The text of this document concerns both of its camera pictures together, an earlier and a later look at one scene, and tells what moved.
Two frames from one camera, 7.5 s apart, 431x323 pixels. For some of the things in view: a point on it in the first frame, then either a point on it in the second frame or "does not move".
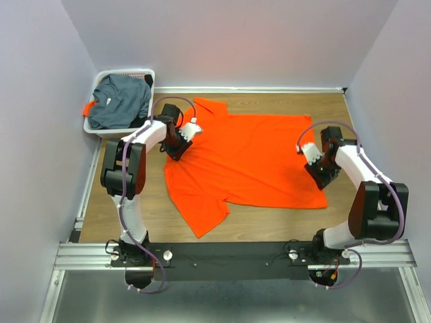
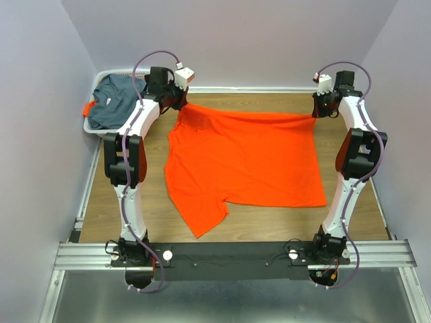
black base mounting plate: (225, 260) does not move
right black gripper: (320, 180) -> (316, 112)
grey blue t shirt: (121, 99) does not move
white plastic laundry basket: (122, 132) does not move
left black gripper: (175, 154) -> (182, 100)
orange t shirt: (245, 159) does not move
